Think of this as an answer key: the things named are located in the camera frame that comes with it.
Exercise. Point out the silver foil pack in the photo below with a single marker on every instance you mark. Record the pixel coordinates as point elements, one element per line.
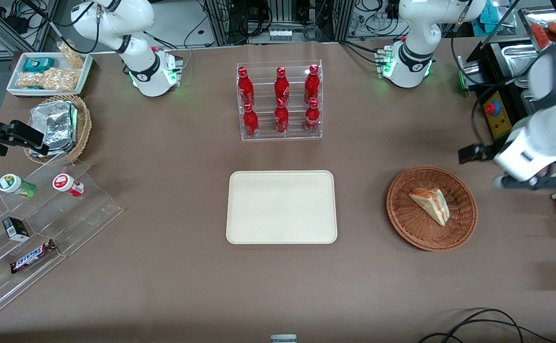
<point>56,124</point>

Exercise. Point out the snickers chocolate bar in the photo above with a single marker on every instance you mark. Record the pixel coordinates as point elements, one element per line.
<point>32,256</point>

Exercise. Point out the clear acrylic stepped stand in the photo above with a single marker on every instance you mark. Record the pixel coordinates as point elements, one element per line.
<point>87,214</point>

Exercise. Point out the clear acrylic bottle rack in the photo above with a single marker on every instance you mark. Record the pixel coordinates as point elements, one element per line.
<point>297,136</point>

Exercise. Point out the small black box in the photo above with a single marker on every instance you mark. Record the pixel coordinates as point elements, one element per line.
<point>16,228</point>

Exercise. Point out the red capped drink cup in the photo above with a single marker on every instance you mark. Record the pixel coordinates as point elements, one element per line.
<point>65,183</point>

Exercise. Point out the grey camera mount top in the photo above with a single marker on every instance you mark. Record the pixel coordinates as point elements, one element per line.
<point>283,339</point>

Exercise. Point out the red cola bottle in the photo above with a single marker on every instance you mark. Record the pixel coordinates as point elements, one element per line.
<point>250,121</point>
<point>245,88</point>
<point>312,118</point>
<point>281,85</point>
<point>281,119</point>
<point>311,85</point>

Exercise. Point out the black food warmer case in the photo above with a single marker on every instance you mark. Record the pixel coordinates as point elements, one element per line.
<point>511,55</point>

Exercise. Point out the large brown wicker basket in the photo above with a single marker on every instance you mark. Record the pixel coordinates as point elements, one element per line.
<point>411,224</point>

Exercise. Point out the triangle sandwich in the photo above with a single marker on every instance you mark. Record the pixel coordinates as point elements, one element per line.
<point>432,206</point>

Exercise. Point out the wide clear cracker bag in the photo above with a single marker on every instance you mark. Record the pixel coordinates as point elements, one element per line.
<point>49,79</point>

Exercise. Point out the white power strip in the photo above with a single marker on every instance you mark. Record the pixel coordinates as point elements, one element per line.
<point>280,35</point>

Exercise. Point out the orange fried food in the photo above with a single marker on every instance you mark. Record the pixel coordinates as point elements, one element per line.
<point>540,32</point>

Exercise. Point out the aluminium frame structure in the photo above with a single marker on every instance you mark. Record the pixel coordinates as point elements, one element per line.
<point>344,19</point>

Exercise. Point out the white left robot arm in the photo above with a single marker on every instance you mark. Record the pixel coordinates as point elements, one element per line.
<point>413,28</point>

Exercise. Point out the small clear cracker bag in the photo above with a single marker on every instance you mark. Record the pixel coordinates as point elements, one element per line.
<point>72,56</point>

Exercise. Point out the cream plastic tray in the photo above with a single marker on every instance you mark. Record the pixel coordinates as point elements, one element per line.
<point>281,207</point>

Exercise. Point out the teal box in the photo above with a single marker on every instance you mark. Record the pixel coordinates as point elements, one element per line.
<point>488,19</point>

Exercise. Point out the green capped drink cup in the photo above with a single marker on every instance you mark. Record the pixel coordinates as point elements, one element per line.
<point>13,185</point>

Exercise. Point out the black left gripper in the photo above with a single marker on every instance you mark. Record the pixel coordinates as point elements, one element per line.
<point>484,152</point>

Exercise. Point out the small tan wicker basket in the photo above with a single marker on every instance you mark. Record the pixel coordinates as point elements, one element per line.
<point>85,124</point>

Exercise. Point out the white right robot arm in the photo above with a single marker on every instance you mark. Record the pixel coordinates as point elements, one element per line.
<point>116,24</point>

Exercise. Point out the white snack tray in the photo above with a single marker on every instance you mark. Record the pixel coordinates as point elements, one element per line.
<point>15,81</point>

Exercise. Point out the black power adapter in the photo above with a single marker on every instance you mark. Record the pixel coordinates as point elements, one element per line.
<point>15,22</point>

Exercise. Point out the teal snack packet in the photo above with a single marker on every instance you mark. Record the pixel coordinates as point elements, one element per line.
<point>38,64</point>

